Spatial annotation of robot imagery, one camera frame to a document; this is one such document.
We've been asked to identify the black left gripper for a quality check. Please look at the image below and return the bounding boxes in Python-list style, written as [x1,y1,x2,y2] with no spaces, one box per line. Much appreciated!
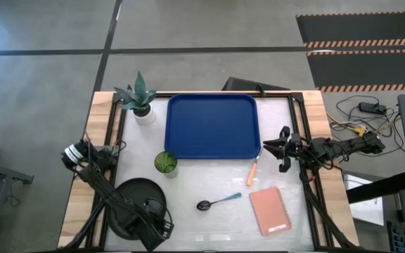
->
[137,199,174,251]

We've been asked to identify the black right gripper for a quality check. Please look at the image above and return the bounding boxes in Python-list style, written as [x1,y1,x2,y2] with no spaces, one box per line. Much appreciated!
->
[262,125,307,174]

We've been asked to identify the black round plate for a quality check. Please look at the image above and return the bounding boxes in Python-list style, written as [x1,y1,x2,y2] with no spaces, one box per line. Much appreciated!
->
[105,177,168,242]

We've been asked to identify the green translucent cup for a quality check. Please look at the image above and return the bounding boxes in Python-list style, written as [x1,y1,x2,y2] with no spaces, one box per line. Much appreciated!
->
[153,150,179,179]

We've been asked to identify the blue plastic tray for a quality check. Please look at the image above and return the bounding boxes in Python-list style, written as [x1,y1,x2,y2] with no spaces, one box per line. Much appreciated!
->
[163,93,262,160]

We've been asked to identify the pink spiral notebook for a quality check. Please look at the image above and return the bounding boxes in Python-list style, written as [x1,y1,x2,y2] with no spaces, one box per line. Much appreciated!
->
[248,186,293,238]

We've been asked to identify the black object behind table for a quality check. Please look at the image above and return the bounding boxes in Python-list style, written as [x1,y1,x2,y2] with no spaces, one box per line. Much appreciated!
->
[221,76,291,92]

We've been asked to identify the black power adapter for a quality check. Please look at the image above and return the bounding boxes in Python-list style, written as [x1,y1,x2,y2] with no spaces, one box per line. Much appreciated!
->
[359,101,388,115]

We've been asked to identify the white box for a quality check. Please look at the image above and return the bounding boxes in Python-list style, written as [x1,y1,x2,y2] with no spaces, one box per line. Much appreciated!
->
[342,174,385,227]

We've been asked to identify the black desk beam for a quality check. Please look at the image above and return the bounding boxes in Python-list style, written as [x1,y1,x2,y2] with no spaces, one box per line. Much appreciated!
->
[345,170,405,205]

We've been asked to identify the black mat with orange stripes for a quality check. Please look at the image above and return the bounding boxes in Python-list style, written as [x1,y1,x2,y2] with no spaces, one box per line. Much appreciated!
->
[295,11,405,49]
[306,48,405,93]

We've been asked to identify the green plant in white pot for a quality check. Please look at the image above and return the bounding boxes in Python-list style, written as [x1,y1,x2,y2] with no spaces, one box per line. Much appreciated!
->
[113,71,158,127]

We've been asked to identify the black aluminium table frame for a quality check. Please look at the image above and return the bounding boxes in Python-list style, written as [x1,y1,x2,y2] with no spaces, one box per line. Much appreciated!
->
[61,91,365,252]

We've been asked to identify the black spoon with teal handle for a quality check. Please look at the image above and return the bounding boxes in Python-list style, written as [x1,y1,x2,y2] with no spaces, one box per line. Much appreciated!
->
[195,192,243,212]

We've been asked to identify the tangled floor cables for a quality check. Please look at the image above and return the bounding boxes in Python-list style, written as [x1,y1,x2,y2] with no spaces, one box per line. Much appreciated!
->
[326,94,405,158]

